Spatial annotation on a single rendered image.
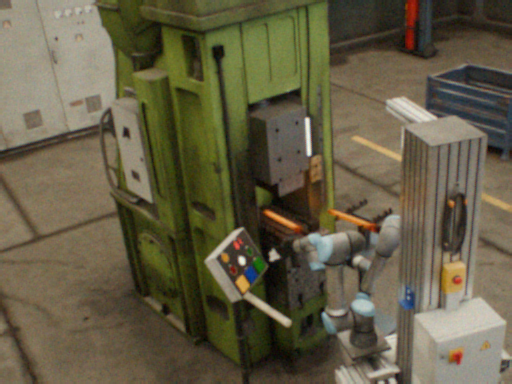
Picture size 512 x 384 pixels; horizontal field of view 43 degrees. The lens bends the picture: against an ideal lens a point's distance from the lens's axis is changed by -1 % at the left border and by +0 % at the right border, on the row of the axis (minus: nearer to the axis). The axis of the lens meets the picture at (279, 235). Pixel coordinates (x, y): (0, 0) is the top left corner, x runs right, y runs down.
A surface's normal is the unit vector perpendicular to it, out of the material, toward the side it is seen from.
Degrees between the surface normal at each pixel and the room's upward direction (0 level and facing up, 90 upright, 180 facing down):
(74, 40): 90
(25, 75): 90
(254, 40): 90
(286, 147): 90
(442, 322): 0
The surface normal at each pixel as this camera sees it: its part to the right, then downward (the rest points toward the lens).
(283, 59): 0.65, 0.35
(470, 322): -0.07, -0.86
